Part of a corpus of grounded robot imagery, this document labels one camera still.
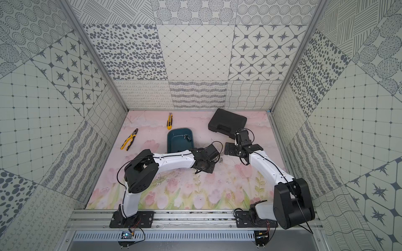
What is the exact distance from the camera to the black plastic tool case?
1.06 metres

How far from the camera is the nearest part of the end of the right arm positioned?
617 mm

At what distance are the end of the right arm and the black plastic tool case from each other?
21 centimetres
